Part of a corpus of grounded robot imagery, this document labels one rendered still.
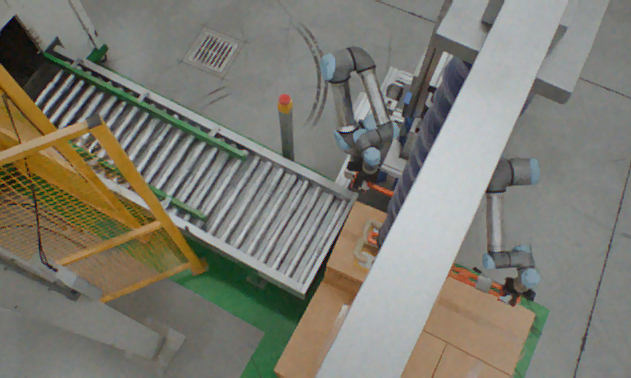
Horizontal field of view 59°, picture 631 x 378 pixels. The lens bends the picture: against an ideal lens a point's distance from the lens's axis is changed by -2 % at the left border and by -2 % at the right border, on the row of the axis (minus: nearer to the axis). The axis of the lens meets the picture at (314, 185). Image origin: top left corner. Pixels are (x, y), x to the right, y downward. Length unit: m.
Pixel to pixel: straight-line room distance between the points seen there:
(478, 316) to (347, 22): 2.64
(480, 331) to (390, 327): 2.68
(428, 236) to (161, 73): 4.03
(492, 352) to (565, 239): 1.27
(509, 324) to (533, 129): 1.75
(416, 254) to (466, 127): 0.22
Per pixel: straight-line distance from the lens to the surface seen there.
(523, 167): 2.57
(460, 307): 3.44
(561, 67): 1.25
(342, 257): 2.97
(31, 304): 2.22
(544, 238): 4.33
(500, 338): 3.48
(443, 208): 0.84
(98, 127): 2.08
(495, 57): 0.99
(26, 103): 2.55
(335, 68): 2.67
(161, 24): 4.99
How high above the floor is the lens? 3.82
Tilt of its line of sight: 68 degrees down
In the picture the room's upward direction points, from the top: 2 degrees clockwise
